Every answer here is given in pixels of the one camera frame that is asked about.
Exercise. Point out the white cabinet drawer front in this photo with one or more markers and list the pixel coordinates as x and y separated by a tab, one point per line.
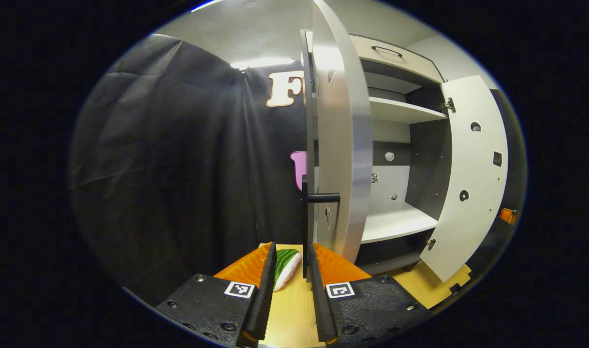
420	65

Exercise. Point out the green and white toy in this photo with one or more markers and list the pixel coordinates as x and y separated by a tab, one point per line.
287	266

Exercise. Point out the metal door hinge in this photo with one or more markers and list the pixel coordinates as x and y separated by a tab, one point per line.
448	105
430	243

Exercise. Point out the black backdrop cloth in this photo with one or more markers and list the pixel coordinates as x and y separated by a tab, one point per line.
178	169

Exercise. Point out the white cabinet shelf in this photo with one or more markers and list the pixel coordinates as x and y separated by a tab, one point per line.
401	111
396	222

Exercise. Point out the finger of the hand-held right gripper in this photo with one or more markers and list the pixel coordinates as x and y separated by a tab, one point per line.
507	216

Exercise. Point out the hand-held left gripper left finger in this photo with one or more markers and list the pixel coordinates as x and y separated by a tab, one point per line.
263	299

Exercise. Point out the white cabinet door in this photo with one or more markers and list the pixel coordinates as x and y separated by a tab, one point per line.
345	145
468	193

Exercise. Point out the white double-door shoe cabinet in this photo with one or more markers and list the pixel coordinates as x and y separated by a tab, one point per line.
427	164

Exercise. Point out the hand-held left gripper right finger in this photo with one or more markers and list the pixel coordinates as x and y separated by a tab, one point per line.
318	304

